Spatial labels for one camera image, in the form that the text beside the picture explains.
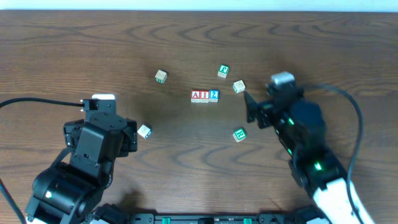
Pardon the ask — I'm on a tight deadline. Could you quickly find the blue number 2 block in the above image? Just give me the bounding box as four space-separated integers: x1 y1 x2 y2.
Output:
209 90 220 103

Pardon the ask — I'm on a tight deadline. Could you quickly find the red letter I block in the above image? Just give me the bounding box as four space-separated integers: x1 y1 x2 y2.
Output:
200 90 210 103

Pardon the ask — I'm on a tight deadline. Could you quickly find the red letter A block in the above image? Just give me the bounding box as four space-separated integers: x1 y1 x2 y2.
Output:
190 90 200 103

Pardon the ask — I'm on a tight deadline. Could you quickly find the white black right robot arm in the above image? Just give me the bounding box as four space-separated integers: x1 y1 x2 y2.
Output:
244 90 374 223

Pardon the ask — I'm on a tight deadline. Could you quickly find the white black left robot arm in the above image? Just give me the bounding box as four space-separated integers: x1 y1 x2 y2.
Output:
25 112 137 223

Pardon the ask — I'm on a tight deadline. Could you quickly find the plain wooden patterned block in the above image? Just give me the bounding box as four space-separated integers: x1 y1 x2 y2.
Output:
233 80 246 93

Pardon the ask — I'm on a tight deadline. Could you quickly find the wooden block blue side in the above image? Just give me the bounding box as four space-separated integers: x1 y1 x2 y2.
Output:
137 124 152 139

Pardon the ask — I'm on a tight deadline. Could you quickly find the green letter R block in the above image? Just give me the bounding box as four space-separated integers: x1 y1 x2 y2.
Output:
233 128 247 142

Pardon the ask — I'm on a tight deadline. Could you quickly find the green letter P block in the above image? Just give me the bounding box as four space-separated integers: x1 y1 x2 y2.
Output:
218 65 229 78

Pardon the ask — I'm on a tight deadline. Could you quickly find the wooden block green side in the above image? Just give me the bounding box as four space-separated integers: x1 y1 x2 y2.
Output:
155 70 168 84

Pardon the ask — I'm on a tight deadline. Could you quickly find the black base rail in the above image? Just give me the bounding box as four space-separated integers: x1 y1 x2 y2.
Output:
93 203 330 224

